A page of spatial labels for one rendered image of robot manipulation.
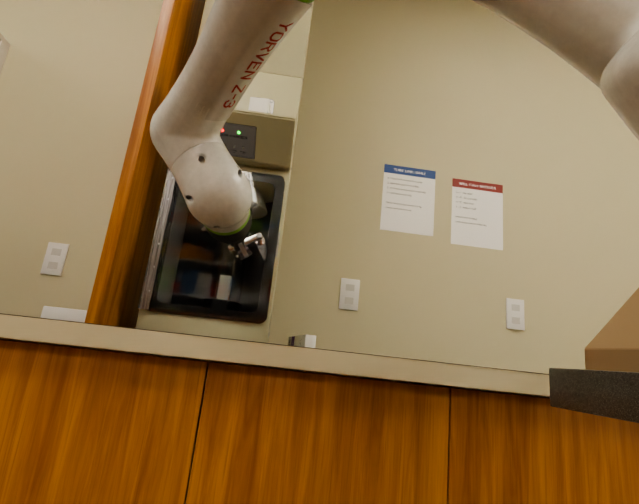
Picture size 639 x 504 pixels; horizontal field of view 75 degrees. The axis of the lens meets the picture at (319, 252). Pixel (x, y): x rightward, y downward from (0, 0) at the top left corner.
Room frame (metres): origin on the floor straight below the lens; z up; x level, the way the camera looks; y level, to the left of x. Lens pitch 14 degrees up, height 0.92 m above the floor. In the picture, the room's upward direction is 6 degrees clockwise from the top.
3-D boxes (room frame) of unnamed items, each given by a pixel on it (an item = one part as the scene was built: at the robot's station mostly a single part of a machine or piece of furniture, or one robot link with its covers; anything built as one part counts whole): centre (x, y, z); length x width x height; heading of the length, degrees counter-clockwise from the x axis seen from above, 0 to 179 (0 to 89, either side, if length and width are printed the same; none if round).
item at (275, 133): (0.98, 0.26, 1.46); 0.32 x 0.12 x 0.10; 94
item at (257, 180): (1.03, 0.26, 1.19); 0.30 x 0.01 x 0.40; 93
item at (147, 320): (1.16, 0.27, 1.33); 0.32 x 0.25 x 0.77; 94
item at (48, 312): (1.16, 0.62, 0.96); 0.16 x 0.12 x 0.04; 93
